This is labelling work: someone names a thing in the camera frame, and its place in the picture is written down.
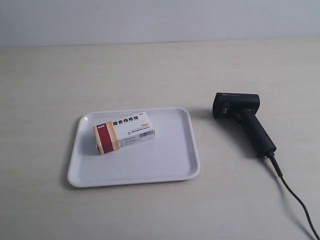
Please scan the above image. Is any white red medicine box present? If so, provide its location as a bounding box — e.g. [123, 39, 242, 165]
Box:
[93, 111, 156, 155]

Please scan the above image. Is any black handheld barcode scanner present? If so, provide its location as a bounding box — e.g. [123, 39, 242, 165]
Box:
[212, 92, 277, 158]

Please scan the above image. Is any white plastic tray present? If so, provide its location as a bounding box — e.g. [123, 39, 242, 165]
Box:
[67, 107, 200, 188]

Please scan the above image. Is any black scanner cable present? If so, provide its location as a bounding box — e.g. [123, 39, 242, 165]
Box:
[267, 153, 320, 240]

